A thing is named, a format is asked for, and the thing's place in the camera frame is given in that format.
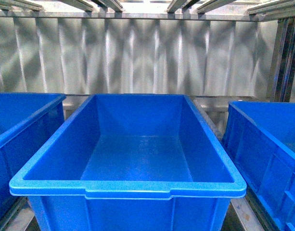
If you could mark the blue bin with buttons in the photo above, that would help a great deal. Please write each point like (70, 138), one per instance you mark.
(27, 121)

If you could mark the empty blue middle bin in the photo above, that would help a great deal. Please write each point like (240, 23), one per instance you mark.
(131, 162)

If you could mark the blue bin at right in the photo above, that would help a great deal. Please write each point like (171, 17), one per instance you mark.
(260, 140)

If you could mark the metal rack upright post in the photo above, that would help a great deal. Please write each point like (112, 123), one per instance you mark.
(282, 70)

